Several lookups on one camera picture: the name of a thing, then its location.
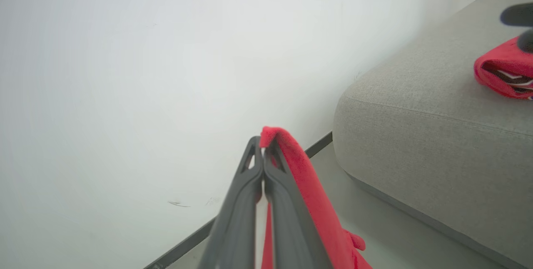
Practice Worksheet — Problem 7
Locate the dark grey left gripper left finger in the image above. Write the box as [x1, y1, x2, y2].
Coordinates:
[200, 136, 264, 269]

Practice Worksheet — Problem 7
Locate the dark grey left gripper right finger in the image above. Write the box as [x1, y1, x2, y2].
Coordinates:
[263, 140, 333, 269]

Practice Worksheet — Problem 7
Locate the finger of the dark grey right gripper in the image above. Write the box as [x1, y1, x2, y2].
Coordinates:
[517, 30, 533, 53]
[500, 3, 533, 27]

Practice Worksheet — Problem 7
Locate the red white striped jersey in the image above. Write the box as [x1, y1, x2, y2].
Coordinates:
[473, 36, 533, 101]

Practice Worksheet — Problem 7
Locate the plain red garment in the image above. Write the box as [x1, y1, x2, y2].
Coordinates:
[259, 126, 374, 269]

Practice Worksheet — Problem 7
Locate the black baseboard strip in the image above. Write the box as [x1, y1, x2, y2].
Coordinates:
[143, 131, 334, 269]

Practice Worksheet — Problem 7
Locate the grey fabric cushion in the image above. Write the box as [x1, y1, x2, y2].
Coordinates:
[333, 0, 533, 269]

